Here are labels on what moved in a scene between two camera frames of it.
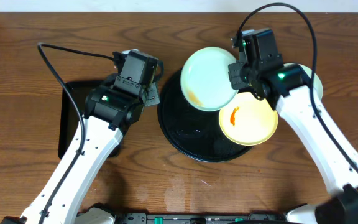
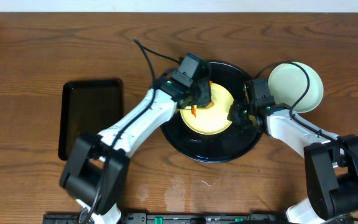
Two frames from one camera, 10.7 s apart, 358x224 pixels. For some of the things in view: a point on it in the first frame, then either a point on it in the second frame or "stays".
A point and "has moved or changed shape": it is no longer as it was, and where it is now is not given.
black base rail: (143, 218) stays
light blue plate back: (205, 80) has moved or changed shape
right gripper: (234, 71) -> (233, 116)
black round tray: (193, 132) stays
